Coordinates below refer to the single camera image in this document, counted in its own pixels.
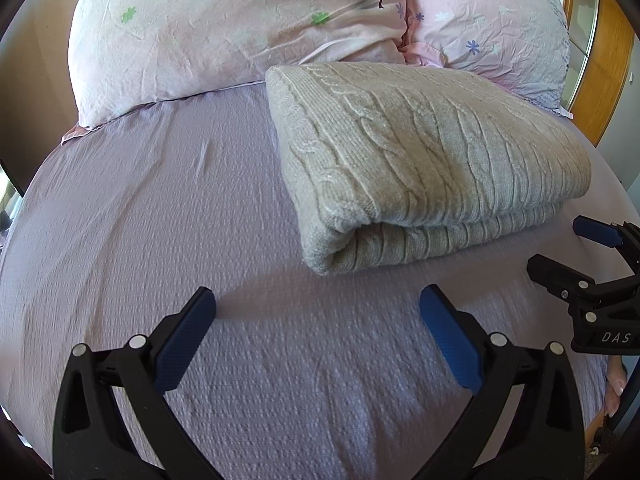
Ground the pink pillow with tree print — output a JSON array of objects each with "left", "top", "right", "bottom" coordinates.
[{"left": 67, "top": 0, "right": 409, "bottom": 129}]

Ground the pink pillow with white flowers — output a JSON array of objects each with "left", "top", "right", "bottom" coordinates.
[{"left": 402, "top": 0, "right": 574, "bottom": 119}]

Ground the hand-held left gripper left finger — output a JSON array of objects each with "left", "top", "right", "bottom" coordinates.
[{"left": 52, "top": 286, "right": 218, "bottom": 480}]

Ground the wooden wardrobe with glass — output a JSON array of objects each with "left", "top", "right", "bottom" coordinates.
[{"left": 565, "top": 0, "right": 637, "bottom": 147}]

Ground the grey cable knit sweater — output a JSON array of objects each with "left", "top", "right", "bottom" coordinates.
[{"left": 265, "top": 61, "right": 593, "bottom": 276}]

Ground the person's right hand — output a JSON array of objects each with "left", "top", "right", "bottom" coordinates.
[{"left": 604, "top": 359, "right": 627, "bottom": 419}]

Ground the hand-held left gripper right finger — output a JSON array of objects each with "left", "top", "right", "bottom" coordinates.
[{"left": 419, "top": 284, "right": 586, "bottom": 480}]

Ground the lavender bed sheet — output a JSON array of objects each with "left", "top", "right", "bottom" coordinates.
[{"left": 0, "top": 79, "right": 640, "bottom": 480}]

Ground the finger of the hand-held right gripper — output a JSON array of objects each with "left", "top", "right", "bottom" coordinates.
[
  {"left": 573, "top": 215, "right": 640, "bottom": 249},
  {"left": 527, "top": 254, "right": 640, "bottom": 322}
]

